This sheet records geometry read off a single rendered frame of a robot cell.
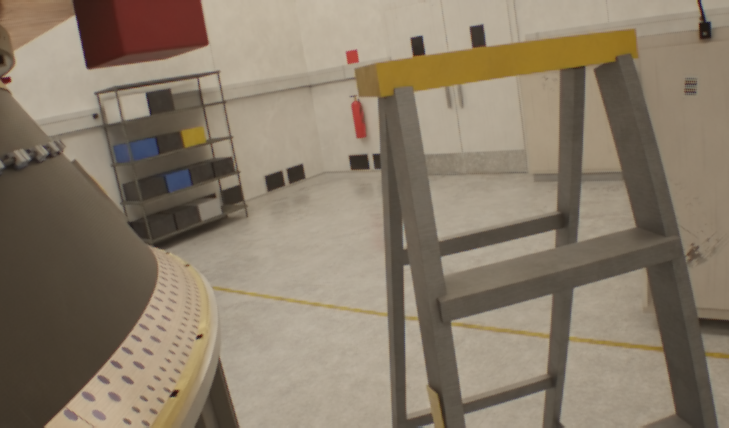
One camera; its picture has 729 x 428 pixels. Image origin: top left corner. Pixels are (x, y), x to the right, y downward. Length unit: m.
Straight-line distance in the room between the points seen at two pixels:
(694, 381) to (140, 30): 0.95
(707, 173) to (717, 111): 0.29
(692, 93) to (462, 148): 5.24
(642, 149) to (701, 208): 2.12
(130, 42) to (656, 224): 0.80
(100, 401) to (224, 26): 7.69
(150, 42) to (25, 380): 0.48
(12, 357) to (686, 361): 0.89
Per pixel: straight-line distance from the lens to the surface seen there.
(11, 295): 0.70
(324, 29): 8.93
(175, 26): 0.89
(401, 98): 0.74
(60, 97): 6.78
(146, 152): 6.62
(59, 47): 6.88
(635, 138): 0.89
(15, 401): 0.63
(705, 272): 3.10
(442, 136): 7.91
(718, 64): 2.87
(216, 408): 1.04
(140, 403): 0.71
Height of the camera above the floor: 1.50
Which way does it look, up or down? 13 degrees down
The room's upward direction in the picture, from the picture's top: 10 degrees counter-clockwise
